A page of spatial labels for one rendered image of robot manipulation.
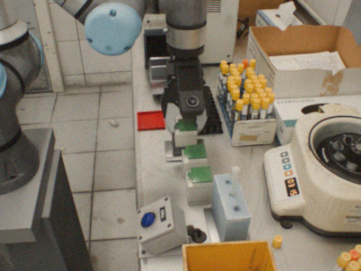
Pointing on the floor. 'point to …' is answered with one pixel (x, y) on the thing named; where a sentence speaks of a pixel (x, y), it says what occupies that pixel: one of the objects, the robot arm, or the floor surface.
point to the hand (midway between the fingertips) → (185, 131)
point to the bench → (291, 241)
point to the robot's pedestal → (52, 232)
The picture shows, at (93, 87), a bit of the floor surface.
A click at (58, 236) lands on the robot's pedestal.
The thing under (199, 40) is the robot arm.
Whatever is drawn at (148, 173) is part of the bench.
